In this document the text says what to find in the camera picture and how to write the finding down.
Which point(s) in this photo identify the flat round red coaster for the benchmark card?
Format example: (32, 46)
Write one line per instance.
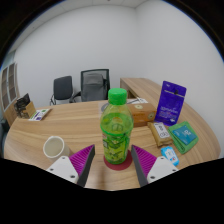
(115, 166)

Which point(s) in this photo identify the tan cardboard box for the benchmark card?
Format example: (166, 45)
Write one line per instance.
(143, 114)

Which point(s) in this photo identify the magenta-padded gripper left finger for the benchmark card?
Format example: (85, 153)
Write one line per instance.
(61, 168)

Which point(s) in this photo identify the small blue packet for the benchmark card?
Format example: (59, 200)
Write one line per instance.
(170, 156)

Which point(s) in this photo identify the dark office chair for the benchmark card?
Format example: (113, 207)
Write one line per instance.
(63, 88)

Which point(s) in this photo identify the black mesh office chair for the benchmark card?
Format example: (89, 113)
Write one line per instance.
(93, 85)

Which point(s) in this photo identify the green packet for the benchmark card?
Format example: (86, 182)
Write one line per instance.
(184, 136)

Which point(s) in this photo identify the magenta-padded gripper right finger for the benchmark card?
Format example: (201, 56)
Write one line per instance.
(160, 168)

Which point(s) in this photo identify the purple package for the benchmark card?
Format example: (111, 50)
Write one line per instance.
(170, 103)

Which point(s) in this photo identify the wooden side desk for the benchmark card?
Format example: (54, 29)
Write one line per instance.
(141, 87)

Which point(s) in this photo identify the brown printed carton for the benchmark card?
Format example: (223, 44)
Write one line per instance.
(30, 109)

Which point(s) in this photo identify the dark striped carton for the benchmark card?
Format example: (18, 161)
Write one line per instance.
(21, 105)

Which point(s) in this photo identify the white and maroon mug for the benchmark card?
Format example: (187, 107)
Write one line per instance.
(54, 148)

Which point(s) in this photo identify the green drink bottle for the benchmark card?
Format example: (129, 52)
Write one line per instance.
(116, 133)

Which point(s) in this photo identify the tan snack packet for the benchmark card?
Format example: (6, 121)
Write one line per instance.
(160, 134)

